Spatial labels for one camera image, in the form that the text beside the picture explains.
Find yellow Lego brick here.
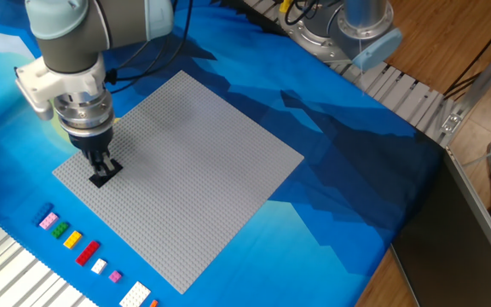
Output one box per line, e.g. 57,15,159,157
62,229,84,251

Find red Lego brick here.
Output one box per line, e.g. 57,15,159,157
74,240,101,268

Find black looped base cable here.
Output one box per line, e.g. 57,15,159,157
283,0,321,26

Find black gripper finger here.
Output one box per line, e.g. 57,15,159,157
84,152,107,177
99,151,119,176

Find large white Lego plate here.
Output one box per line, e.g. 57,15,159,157
118,281,153,307

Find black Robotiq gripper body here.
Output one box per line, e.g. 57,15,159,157
67,126,115,158

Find pink Lego brick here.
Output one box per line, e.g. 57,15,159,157
38,211,60,231

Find large grey Lego baseplate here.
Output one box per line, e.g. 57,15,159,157
52,70,305,295

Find blue mountain print cloth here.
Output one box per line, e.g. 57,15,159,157
0,0,445,307

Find blue Lego brick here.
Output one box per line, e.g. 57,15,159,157
32,201,55,226

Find aluminium beam with corner bracket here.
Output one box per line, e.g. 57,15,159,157
439,29,491,148

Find black Lego plate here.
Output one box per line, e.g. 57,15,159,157
89,158,124,189

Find black floor cables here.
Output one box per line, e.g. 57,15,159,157
443,19,491,98

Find small white Lego brick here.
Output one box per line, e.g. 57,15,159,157
90,258,108,275

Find green Lego brick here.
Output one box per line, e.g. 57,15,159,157
50,221,71,240

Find black flat panel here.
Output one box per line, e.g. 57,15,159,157
392,148,491,307

